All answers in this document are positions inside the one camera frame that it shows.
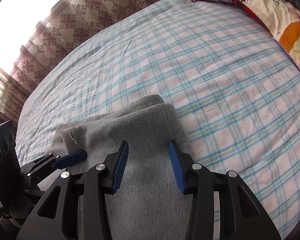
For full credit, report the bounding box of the plaid bed sheet mattress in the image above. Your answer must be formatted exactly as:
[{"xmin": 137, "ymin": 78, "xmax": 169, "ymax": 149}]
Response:
[{"xmin": 16, "ymin": 0, "xmax": 300, "ymax": 237}]

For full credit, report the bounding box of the patterned beige curtain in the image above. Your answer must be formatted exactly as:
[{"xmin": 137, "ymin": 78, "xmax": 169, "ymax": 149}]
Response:
[{"xmin": 0, "ymin": 0, "xmax": 160, "ymax": 123}]

